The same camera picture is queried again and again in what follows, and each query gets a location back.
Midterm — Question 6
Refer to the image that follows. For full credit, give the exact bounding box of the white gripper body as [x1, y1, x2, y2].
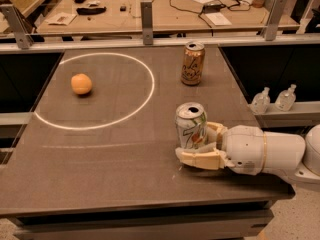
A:
[222, 125, 266, 175]

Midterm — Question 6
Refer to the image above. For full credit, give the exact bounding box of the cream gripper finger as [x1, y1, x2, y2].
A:
[175, 142, 226, 170]
[207, 122, 228, 148]

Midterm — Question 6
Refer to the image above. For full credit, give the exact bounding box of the silver green 7up can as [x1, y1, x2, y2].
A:
[175, 102, 207, 149]

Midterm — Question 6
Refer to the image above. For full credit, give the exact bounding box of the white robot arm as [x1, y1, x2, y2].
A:
[176, 122, 319, 189]

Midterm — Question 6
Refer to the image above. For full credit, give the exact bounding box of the gold LaCroix can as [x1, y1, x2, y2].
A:
[181, 41, 205, 85]

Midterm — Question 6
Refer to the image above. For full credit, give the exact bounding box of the clear bottle left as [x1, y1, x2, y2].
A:
[250, 87, 270, 114]

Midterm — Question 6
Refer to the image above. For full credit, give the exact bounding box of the clear bottle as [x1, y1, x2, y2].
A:
[250, 87, 270, 114]
[275, 84, 296, 111]

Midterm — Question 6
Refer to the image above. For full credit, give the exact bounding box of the clear bottle right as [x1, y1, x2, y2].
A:
[275, 84, 296, 111]

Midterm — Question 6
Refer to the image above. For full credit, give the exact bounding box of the white paper sheet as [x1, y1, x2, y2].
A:
[205, 12, 231, 26]

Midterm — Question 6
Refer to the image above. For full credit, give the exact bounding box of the black power adapter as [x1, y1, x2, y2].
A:
[203, 2, 223, 13]

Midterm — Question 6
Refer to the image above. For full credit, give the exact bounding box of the orange fruit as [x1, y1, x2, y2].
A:
[71, 73, 92, 95]

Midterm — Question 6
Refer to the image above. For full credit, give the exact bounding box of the small black box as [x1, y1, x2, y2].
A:
[120, 5, 127, 11]

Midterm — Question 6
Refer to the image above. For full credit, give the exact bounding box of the black tool on desk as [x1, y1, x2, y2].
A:
[76, 7, 107, 15]

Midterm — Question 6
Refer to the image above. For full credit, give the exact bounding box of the wooden background desk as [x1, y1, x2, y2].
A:
[34, 0, 299, 37]

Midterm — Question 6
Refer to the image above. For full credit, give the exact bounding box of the white paper card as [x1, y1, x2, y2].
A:
[46, 12, 76, 26]

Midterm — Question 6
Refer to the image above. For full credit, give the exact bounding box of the right metal bracket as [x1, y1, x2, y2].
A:
[261, 0, 287, 41]

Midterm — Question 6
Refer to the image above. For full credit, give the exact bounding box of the metal bracket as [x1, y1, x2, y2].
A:
[0, 4, 33, 49]
[140, 1, 153, 45]
[261, 0, 287, 41]

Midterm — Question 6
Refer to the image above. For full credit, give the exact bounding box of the black cable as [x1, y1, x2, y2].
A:
[168, 0, 252, 29]

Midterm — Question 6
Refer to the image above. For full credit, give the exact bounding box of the middle metal bracket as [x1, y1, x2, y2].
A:
[140, 1, 153, 45]

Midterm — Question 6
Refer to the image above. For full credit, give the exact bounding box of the left metal bracket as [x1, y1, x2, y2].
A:
[0, 4, 33, 49]

